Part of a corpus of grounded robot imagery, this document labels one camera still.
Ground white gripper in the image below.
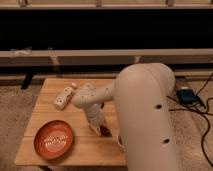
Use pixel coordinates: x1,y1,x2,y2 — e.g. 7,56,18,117
84,104,109,136

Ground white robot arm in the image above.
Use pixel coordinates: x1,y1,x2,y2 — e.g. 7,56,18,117
72,63,182,171

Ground white cup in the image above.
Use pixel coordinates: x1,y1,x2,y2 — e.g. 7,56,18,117
117,134,123,149

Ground wooden table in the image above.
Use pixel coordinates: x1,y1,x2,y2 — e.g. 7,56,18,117
15,78,126,166

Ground white perforated block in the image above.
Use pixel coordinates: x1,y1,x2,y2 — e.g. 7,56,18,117
53,87,74,110

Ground blue black power adapter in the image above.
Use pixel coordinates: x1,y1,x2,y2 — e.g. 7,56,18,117
176,88,197,104

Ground long wooden bench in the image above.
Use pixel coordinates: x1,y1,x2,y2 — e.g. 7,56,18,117
0,49,213,67

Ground black cable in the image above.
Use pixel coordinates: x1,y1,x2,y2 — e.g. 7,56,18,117
166,71,213,168

